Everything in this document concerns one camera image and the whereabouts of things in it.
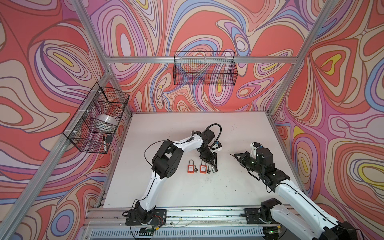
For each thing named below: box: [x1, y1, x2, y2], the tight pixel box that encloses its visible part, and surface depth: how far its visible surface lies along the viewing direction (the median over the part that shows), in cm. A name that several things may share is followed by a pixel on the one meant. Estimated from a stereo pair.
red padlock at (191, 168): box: [187, 159, 195, 174], surface depth 90 cm
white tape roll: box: [93, 114, 118, 134], surface depth 74 cm
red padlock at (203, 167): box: [199, 160, 208, 174], surface depth 90 cm
